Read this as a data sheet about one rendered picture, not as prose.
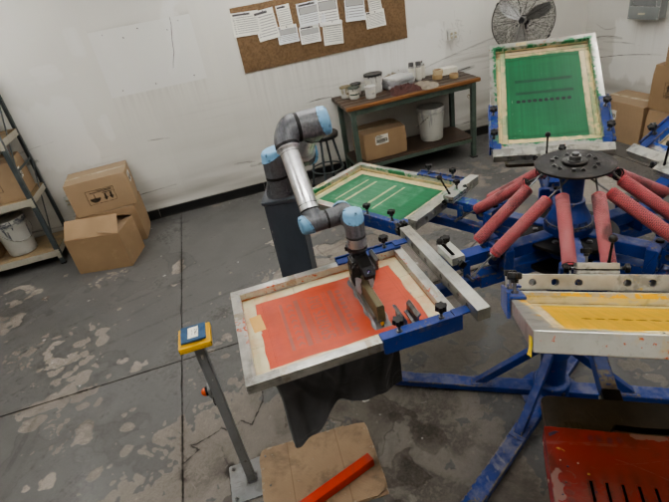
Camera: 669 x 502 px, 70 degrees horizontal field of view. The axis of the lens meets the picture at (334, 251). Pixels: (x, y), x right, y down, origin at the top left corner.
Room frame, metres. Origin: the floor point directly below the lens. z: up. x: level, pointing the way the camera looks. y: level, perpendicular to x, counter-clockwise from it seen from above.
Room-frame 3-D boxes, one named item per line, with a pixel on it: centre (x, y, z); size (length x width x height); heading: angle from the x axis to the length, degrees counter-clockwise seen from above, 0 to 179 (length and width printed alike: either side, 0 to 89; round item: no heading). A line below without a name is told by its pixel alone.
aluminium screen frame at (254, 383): (1.51, 0.04, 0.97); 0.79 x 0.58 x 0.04; 101
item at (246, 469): (1.52, 0.61, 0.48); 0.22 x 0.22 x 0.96; 11
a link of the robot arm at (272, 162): (2.21, 0.20, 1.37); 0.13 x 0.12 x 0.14; 104
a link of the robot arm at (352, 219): (1.56, -0.09, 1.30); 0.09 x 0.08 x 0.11; 14
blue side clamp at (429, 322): (1.28, -0.25, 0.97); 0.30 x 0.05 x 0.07; 101
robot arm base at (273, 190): (2.21, 0.21, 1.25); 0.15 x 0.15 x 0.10
